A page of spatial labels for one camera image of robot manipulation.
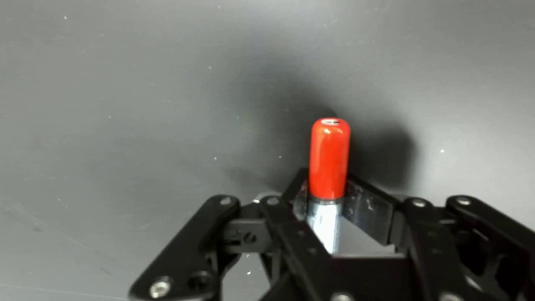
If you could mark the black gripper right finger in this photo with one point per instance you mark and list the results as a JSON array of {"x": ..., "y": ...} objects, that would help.
[{"x": 466, "y": 248}]

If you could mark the red capped silver marker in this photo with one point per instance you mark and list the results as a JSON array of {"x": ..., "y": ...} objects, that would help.
[{"x": 327, "y": 177}]

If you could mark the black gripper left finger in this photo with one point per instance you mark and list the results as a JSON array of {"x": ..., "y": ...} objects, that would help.
[{"x": 193, "y": 264}]

